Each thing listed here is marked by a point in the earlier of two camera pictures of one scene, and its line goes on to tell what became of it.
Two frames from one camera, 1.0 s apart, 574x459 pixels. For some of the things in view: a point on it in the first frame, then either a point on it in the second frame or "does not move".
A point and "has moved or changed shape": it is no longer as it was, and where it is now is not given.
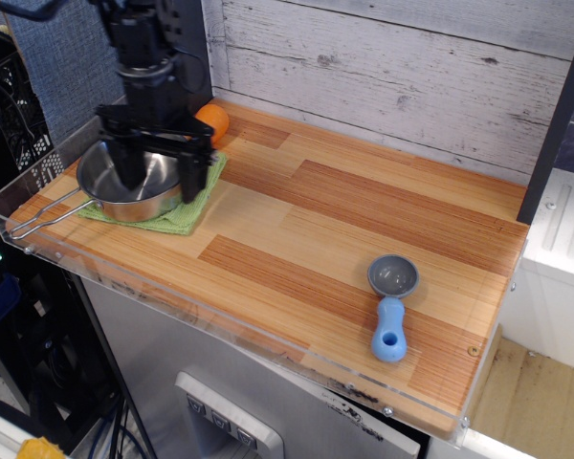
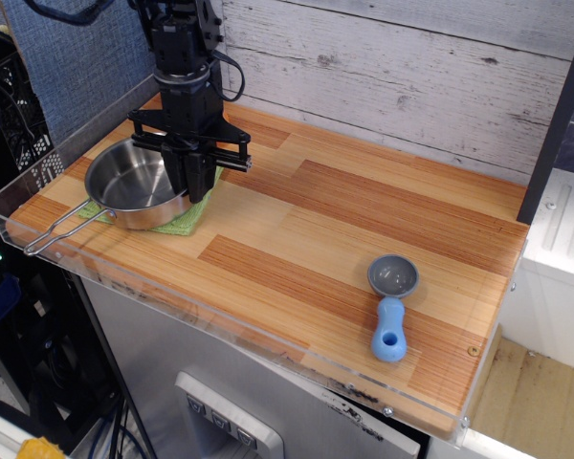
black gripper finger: x=130 y=160 -> x=176 y=165
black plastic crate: x=15 y=142 does not move
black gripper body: x=150 y=114 -> x=191 y=117
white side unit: x=549 y=305 does not move
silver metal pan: x=158 y=189 has moved or changed shape
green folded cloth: x=184 y=219 does not move
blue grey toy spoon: x=391 y=275 does not move
